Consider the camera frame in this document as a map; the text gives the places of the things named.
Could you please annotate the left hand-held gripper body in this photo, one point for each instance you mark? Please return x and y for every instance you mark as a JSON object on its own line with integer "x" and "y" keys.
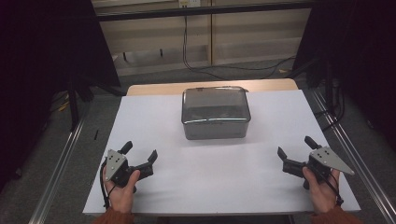
{"x": 115, "y": 161}

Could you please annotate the white paper sheet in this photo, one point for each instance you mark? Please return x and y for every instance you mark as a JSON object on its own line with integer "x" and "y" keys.
{"x": 211, "y": 177}

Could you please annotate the person's left hand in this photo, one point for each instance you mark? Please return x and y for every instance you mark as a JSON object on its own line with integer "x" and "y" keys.
{"x": 122, "y": 197}

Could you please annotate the metal rail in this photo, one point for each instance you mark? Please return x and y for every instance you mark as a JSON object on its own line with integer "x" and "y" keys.
{"x": 59, "y": 171}
{"x": 358, "y": 155}

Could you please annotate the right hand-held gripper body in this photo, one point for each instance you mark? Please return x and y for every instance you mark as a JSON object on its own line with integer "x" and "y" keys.
{"x": 327, "y": 159}

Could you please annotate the light wooden cabinet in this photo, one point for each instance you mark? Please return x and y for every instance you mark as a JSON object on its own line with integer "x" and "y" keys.
{"x": 255, "y": 34}

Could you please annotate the white wall socket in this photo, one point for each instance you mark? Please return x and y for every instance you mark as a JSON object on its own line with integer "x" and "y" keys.
{"x": 189, "y": 3}

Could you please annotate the small black stick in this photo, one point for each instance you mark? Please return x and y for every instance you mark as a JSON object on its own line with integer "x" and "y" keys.
{"x": 96, "y": 134}

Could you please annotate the black horizontal bar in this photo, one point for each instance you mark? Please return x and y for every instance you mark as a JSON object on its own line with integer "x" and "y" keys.
{"x": 202, "y": 11}

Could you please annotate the person's right hand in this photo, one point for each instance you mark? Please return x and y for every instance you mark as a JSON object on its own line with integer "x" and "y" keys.
{"x": 323, "y": 194}

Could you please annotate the black metal stand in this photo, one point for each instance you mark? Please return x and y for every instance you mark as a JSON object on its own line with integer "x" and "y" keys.
{"x": 328, "y": 84}
{"x": 73, "y": 105}

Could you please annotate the black curtain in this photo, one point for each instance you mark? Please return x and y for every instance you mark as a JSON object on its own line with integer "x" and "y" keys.
{"x": 361, "y": 56}
{"x": 46, "y": 62}

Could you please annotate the wooden table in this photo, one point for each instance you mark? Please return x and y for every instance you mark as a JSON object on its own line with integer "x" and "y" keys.
{"x": 155, "y": 88}

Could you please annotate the clear box lid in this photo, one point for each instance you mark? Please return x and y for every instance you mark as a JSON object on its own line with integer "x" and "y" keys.
{"x": 214, "y": 101}

